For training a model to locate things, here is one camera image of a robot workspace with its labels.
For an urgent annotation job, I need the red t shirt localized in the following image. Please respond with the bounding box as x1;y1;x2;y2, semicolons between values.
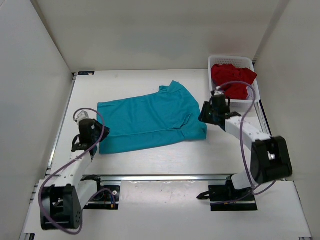
211;64;257;100

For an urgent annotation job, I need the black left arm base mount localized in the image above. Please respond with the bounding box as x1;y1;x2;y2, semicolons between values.
84;181;121;211

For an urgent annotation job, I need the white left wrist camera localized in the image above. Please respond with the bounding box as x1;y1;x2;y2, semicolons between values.
73;110;89;125

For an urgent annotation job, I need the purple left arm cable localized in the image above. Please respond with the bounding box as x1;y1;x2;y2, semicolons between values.
37;107;117;235

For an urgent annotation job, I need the teal polo shirt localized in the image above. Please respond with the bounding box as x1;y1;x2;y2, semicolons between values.
97;81;207;155

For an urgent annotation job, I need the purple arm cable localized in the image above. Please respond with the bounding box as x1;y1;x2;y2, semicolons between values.
37;107;117;235
216;81;278;205

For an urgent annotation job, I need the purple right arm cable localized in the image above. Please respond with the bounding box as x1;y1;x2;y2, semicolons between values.
216;81;278;205

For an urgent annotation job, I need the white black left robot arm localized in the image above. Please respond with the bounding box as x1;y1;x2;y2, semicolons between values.
38;118;110;231

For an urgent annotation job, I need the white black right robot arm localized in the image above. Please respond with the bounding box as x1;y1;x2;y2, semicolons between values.
198;95;293;200

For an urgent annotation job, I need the aluminium table edge rail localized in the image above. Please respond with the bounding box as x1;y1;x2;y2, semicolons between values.
101;174;228;182

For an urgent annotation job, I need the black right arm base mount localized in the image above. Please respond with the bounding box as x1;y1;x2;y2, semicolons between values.
196;184;258;212

